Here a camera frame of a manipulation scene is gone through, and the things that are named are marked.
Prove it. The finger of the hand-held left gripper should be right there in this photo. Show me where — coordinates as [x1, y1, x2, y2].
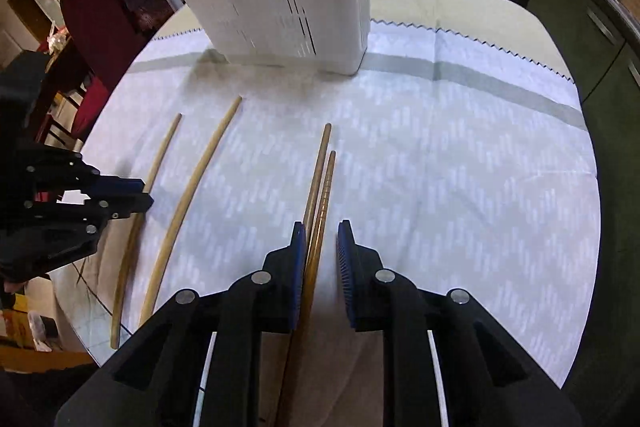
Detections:
[50, 193, 154, 233]
[55, 154, 146, 198]

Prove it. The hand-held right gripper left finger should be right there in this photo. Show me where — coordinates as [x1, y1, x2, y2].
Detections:
[52, 221, 308, 427]

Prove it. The white patterned placemat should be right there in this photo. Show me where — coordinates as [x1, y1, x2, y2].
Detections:
[77, 19, 601, 427]

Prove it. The wooden chair red cushion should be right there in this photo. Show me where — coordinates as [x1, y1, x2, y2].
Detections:
[37, 0, 176, 148]

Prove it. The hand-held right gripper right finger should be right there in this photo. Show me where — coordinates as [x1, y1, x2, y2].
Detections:
[336, 219, 583, 427]

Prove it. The cluttered wooden side table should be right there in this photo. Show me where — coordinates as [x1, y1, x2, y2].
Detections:
[30, 32, 96, 148]

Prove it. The pale yellow cloth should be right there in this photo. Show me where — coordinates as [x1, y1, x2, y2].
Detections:
[145, 0, 573, 80]

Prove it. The wooden chopstick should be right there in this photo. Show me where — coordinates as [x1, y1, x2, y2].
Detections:
[110, 113, 183, 350]
[272, 150, 337, 427]
[302, 123, 333, 228]
[139, 95, 243, 325]

